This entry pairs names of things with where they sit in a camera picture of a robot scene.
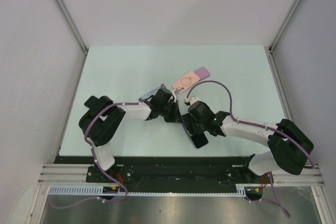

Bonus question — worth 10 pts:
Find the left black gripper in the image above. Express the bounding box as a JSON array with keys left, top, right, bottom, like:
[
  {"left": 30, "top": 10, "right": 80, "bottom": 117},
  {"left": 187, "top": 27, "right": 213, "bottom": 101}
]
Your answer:
[{"left": 159, "top": 100, "right": 183, "bottom": 123}]

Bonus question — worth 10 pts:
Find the light blue phone case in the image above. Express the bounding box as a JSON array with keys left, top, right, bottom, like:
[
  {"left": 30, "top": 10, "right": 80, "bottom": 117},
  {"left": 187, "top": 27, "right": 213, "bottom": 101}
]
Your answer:
[{"left": 139, "top": 87, "right": 161, "bottom": 101}]

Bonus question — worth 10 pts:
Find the lavender phone case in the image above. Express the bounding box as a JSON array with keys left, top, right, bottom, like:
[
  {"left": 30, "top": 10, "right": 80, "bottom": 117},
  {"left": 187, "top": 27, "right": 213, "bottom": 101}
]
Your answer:
[{"left": 182, "top": 124, "right": 194, "bottom": 145}]

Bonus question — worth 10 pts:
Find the black smartphone teal frame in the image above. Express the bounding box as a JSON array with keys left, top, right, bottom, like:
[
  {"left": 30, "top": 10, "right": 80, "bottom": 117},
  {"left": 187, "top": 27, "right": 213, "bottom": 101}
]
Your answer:
[{"left": 190, "top": 133, "right": 208, "bottom": 149}]

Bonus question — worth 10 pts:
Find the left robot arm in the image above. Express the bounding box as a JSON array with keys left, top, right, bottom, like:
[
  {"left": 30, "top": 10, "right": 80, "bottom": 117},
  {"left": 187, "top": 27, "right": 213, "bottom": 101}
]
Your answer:
[{"left": 79, "top": 85, "right": 181, "bottom": 182}]

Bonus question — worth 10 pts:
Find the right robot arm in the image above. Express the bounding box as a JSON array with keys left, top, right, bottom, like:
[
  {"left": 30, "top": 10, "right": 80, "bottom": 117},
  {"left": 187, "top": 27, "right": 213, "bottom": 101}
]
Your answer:
[{"left": 182, "top": 97, "right": 314, "bottom": 183}]

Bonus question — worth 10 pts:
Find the pink phone case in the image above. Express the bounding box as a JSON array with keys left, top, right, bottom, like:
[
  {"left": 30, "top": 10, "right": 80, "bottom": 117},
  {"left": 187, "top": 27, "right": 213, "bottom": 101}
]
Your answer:
[{"left": 172, "top": 71, "right": 200, "bottom": 94}]

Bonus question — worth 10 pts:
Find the purple phone case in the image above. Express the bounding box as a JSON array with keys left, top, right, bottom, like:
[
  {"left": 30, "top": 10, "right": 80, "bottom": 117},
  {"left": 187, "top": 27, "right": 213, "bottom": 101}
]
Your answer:
[{"left": 194, "top": 67, "right": 211, "bottom": 80}]

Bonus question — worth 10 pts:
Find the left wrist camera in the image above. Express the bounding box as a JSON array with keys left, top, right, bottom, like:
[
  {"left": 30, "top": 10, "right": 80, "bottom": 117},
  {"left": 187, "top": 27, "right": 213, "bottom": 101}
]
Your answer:
[{"left": 171, "top": 89, "right": 179, "bottom": 102}]

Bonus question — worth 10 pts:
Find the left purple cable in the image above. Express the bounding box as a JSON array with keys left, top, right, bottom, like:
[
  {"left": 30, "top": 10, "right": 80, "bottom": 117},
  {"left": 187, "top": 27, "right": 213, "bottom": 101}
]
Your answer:
[{"left": 49, "top": 83, "right": 169, "bottom": 209}]

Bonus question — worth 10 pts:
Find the purple cable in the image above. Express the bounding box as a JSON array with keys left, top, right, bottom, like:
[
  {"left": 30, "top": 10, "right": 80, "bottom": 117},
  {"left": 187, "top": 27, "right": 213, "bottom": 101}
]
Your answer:
[
  {"left": 49, "top": 83, "right": 169, "bottom": 209},
  {"left": 185, "top": 81, "right": 316, "bottom": 219}
]

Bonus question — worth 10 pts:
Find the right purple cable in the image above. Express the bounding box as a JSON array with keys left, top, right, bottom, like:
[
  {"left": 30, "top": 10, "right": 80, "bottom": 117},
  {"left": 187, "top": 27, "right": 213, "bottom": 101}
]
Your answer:
[{"left": 185, "top": 81, "right": 316, "bottom": 219}]

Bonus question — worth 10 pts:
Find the slotted cable duct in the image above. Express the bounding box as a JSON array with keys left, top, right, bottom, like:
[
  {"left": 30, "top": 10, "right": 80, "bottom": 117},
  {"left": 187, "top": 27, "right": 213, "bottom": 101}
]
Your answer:
[{"left": 48, "top": 185, "right": 264, "bottom": 198}]

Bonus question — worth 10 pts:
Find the left aluminium frame post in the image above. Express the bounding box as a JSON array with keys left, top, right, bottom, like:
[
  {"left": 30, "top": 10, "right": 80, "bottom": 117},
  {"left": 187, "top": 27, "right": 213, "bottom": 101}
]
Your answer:
[{"left": 53, "top": 0, "right": 88, "bottom": 56}]

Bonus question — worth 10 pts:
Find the aluminium frame post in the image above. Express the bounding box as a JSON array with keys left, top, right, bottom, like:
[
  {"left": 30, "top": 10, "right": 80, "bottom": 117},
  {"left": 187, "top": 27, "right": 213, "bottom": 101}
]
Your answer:
[
  {"left": 268, "top": 0, "right": 303, "bottom": 54},
  {"left": 53, "top": 0, "right": 88, "bottom": 56}
]

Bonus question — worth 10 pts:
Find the right aluminium frame post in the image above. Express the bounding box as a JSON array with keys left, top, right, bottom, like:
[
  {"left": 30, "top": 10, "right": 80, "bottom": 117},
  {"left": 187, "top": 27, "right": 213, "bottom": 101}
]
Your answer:
[{"left": 268, "top": 0, "right": 303, "bottom": 54}]

